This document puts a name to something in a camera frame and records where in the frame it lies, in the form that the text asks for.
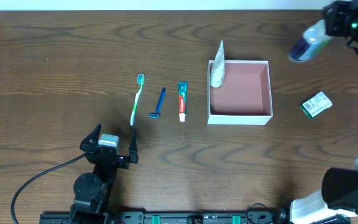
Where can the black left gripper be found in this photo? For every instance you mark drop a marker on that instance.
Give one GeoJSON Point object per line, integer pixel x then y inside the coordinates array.
{"type": "Point", "coordinates": [109, 155]}

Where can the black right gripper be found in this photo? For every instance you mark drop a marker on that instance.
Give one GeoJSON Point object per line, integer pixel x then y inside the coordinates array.
{"type": "Point", "coordinates": [335, 22]}

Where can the clear bottle blue liquid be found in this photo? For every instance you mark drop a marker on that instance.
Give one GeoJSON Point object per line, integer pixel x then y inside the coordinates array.
{"type": "Point", "coordinates": [312, 41]}

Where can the green white soap packet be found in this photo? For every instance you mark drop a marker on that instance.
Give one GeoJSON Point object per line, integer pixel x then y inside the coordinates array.
{"type": "Point", "coordinates": [314, 106]}

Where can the Colgate toothpaste tube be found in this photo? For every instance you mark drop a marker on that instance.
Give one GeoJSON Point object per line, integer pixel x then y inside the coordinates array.
{"type": "Point", "coordinates": [182, 91]}

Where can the white floral lotion tube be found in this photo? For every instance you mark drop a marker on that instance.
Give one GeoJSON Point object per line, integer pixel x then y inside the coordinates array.
{"type": "Point", "coordinates": [218, 70]}

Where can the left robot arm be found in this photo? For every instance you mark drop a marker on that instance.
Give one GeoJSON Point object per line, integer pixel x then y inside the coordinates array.
{"type": "Point", "coordinates": [93, 189]}

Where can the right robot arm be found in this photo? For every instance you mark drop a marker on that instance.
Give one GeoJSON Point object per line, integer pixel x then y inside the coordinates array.
{"type": "Point", "coordinates": [337, 200]}

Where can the blue disposable razor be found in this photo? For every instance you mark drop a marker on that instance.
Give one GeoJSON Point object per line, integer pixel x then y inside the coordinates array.
{"type": "Point", "coordinates": [156, 114]}

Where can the green white toothbrush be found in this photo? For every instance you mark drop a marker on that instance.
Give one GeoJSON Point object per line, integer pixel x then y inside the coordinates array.
{"type": "Point", "coordinates": [140, 81]}

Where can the white box pink interior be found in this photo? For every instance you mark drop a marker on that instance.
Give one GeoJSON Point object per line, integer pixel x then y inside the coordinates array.
{"type": "Point", "coordinates": [245, 97]}

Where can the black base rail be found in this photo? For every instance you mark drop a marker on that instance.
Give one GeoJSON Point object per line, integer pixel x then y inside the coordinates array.
{"type": "Point", "coordinates": [256, 216]}

